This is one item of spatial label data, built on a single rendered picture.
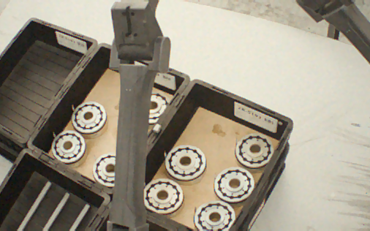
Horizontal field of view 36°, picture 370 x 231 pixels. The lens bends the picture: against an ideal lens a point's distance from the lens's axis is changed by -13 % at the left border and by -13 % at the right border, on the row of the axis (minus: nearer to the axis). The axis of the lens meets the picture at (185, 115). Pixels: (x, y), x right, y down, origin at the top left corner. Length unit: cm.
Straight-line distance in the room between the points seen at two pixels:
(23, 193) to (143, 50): 68
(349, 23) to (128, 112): 46
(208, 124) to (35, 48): 63
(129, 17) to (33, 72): 81
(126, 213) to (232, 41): 100
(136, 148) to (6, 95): 81
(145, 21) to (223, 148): 63
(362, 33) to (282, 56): 103
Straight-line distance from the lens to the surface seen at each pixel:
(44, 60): 197
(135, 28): 118
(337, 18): 105
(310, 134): 190
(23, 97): 190
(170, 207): 159
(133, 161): 121
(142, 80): 120
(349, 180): 184
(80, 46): 189
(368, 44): 108
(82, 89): 182
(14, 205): 171
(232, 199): 160
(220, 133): 173
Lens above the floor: 229
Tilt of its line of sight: 56 degrees down
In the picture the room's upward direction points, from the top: 5 degrees counter-clockwise
